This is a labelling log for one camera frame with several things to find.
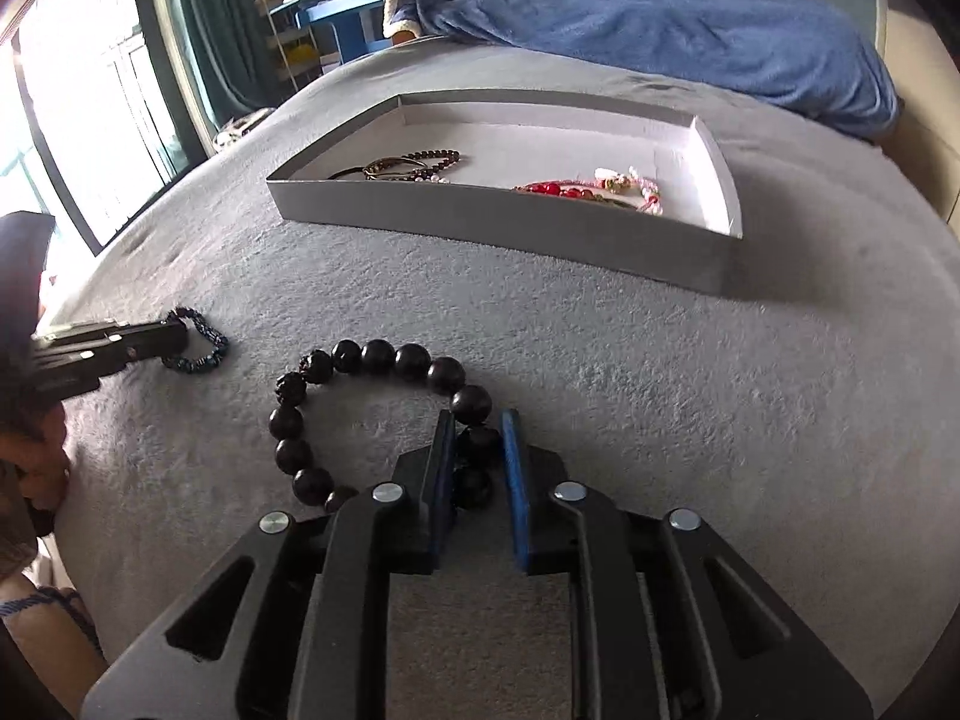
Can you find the grey bed cover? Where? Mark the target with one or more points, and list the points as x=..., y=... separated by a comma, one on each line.
x=810, y=413

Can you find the white wire shelf rack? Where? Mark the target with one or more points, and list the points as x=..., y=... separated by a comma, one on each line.
x=294, y=47

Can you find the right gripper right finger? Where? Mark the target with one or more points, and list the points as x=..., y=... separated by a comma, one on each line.
x=667, y=619

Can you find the blue folded blanket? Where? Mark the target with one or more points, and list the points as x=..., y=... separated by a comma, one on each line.
x=800, y=55

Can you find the green curtain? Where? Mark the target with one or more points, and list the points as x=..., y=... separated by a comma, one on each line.
x=228, y=39

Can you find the person's left hand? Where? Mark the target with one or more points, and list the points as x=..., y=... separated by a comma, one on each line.
x=41, y=459

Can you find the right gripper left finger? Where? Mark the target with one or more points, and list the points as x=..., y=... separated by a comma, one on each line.
x=292, y=621

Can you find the window with black frame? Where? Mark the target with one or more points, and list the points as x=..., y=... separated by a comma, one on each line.
x=94, y=129

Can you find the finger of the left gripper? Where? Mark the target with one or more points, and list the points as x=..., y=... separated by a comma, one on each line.
x=100, y=349

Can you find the red bead gold jewelry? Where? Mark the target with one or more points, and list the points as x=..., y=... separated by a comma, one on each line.
x=602, y=193

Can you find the grey shallow cardboard box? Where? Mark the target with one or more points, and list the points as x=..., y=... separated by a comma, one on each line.
x=445, y=164

